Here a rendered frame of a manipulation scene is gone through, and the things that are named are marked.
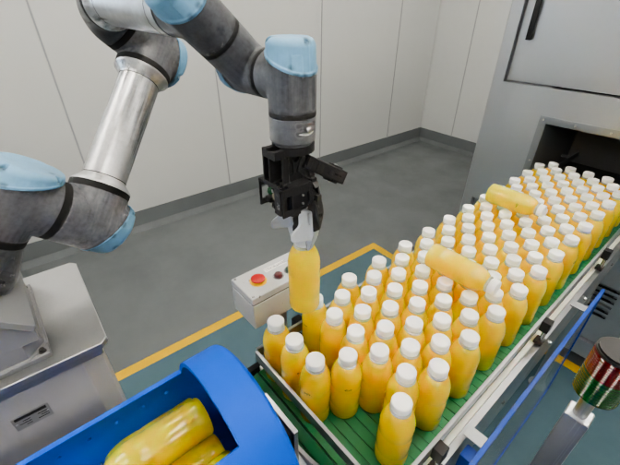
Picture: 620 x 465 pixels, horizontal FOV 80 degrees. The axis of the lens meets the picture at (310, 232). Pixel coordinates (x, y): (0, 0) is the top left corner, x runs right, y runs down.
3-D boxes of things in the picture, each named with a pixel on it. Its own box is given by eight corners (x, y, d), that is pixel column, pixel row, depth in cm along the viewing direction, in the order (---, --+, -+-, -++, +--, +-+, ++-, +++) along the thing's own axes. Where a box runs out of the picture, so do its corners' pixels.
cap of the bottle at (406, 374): (404, 388, 71) (406, 382, 70) (391, 373, 74) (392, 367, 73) (420, 379, 72) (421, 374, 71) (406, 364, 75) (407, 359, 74)
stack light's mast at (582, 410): (553, 411, 63) (590, 349, 55) (566, 389, 67) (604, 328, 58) (594, 439, 59) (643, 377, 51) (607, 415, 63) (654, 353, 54)
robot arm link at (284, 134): (296, 106, 62) (328, 116, 57) (296, 133, 65) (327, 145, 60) (259, 113, 58) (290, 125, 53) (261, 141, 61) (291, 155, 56)
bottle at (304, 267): (314, 317, 78) (314, 255, 69) (284, 310, 80) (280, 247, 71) (323, 297, 84) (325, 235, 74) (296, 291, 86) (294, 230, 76)
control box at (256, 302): (234, 308, 98) (230, 278, 93) (293, 277, 109) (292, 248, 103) (256, 329, 92) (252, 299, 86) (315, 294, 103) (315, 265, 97)
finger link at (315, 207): (302, 228, 69) (296, 184, 65) (309, 224, 70) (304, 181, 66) (317, 234, 66) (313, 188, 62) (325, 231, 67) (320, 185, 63)
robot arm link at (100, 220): (22, 236, 71) (114, 6, 83) (98, 256, 83) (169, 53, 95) (50, 240, 64) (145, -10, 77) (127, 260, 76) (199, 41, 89)
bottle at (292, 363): (278, 384, 90) (275, 337, 81) (304, 375, 92) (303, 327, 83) (287, 407, 85) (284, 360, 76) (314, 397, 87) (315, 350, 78)
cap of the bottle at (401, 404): (391, 416, 66) (392, 411, 65) (388, 397, 69) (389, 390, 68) (413, 417, 66) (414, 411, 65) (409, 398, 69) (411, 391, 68)
